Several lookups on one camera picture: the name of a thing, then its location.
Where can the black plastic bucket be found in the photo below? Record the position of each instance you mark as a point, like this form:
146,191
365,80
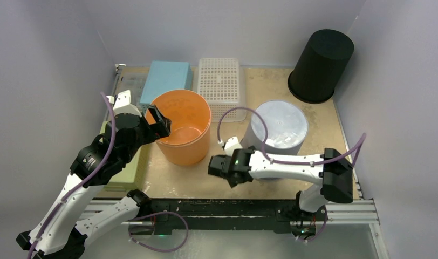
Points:
320,66

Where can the blue perforated plastic basket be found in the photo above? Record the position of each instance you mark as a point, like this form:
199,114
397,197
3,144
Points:
165,76

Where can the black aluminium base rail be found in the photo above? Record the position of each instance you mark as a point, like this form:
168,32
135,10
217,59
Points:
163,215

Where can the white perforated plastic basket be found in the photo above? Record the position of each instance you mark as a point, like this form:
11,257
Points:
221,82

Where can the orange bucket black rim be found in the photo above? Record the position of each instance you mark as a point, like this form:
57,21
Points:
190,114

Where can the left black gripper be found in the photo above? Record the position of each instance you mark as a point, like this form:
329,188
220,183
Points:
160,129

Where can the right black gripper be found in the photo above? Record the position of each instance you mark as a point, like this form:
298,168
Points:
219,167

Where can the grey plastic bucket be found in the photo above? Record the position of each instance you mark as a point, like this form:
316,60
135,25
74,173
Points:
278,125

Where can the clear plastic screw organizer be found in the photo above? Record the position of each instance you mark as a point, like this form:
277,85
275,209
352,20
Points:
134,82

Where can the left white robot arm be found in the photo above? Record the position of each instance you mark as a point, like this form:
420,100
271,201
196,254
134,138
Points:
61,233

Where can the green perforated plastic basket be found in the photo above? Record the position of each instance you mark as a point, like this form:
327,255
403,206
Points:
131,177

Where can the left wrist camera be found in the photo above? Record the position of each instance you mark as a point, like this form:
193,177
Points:
122,103

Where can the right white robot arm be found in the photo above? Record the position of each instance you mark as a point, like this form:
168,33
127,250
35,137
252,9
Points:
330,173

